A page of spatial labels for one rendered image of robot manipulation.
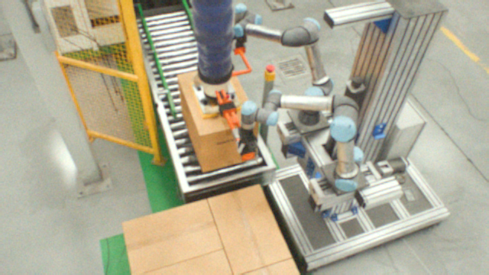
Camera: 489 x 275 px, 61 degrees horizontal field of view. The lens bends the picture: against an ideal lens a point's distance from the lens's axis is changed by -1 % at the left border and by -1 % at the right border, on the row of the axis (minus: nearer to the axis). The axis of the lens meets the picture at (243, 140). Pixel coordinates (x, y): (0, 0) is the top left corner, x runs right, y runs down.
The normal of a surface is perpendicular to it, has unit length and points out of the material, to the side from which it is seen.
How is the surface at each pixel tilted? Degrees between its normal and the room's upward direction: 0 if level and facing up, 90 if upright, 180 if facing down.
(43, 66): 90
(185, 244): 0
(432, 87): 0
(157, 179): 0
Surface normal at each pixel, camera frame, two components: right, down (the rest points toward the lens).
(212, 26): 0.01, 0.58
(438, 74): 0.03, -0.63
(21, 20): 0.33, 0.73
